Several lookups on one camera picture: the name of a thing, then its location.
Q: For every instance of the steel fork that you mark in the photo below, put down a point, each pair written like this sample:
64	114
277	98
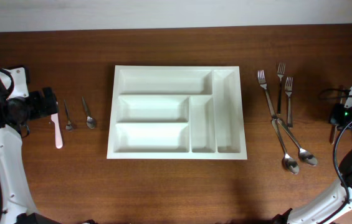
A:
263	84
288	91

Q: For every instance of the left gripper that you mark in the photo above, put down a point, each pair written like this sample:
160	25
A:
43	108

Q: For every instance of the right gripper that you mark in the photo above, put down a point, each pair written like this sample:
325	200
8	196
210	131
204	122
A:
334	118

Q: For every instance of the large steel spoon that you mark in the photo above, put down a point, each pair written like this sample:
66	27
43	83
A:
289	163
303	154

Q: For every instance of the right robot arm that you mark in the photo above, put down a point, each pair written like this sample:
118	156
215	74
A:
336	200

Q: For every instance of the small thin teaspoon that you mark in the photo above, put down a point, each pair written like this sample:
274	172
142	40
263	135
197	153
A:
69	126

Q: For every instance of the small steel teaspoon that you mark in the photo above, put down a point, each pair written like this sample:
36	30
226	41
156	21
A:
90	122

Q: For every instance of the white cutlery tray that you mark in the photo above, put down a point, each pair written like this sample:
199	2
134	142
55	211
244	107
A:
176	112

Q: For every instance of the steel tongs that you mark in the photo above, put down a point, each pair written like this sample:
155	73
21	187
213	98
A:
334	132

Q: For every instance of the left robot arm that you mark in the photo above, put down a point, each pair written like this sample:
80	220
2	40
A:
17	107

